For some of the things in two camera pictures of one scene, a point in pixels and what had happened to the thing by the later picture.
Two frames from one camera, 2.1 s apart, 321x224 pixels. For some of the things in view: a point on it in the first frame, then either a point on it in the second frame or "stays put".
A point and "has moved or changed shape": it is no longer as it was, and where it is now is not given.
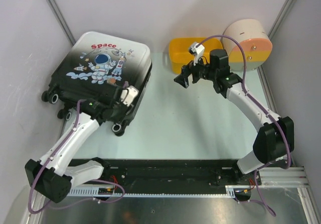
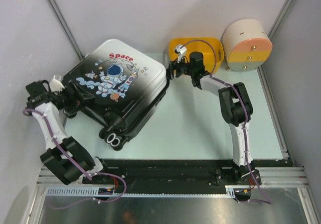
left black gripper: x=127 y=110 to x=74 y=106
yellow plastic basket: x=183 y=50 stays put
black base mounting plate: x=176 y=173 stays put
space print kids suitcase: x=107 y=75 has moved or changed shape
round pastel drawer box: x=255 y=40 stays put
